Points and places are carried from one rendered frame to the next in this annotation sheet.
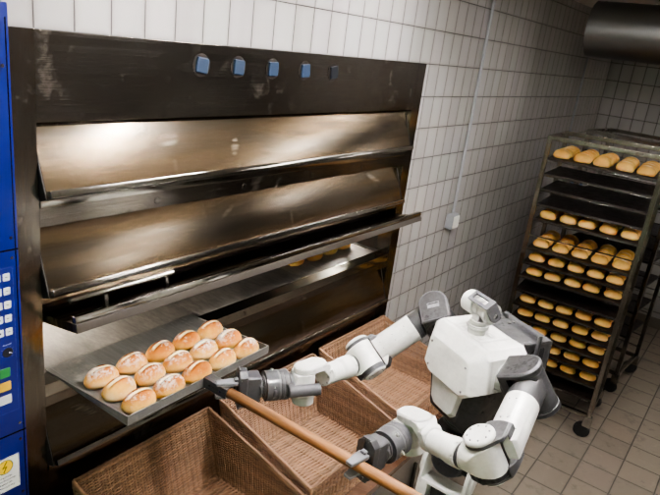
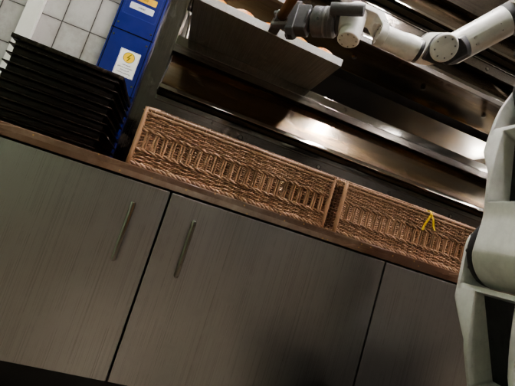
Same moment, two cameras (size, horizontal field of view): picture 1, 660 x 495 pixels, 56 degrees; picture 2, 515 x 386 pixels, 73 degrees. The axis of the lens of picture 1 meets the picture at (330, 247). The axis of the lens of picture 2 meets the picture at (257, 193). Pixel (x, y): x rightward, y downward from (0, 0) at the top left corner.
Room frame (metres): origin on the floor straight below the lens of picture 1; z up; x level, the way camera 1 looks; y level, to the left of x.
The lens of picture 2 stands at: (0.81, -0.55, 0.51)
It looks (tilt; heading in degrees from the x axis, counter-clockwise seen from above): 7 degrees up; 43
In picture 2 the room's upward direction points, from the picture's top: 17 degrees clockwise
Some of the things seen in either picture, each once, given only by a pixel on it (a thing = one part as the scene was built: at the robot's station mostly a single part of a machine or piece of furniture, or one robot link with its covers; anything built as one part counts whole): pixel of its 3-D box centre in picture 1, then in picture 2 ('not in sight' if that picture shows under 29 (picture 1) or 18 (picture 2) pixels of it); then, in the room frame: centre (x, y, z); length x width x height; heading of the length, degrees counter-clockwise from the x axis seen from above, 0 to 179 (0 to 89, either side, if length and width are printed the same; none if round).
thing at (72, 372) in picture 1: (164, 357); (259, 52); (1.64, 0.45, 1.19); 0.55 x 0.36 x 0.03; 147
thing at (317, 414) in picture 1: (309, 428); (382, 215); (2.05, -0.01, 0.72); 0.56 x 0.49 x 0.28; 144
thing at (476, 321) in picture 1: (479, 309); not in sight; (1.65, -0.45, 1.47); 0.10 x 0.07 x 0.09; 28
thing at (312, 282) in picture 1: (261, 302); (365, 121); (2.19, 0.24, 1.16); 1.80 x 0.06 x 0.04; 146
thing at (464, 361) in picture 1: (483, 368); not in sight; (1.68, -0.51, 1.27); 0.34 x 0.30 x 0.36; 28
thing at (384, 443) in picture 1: (379, 451); not in sight; (1.33, -0.19, 1.19); 0.12 x 0.10 x 0.13; 140
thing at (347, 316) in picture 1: (262, 336); (360, 148); (2.18, 0.22, 1.02); 1.79 x 0.11 x 0.19; 146
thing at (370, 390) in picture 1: (390, 373); not in sight; (2.54, -0.35, 0.72); 0.56 x 0.49 x 0.28; 145
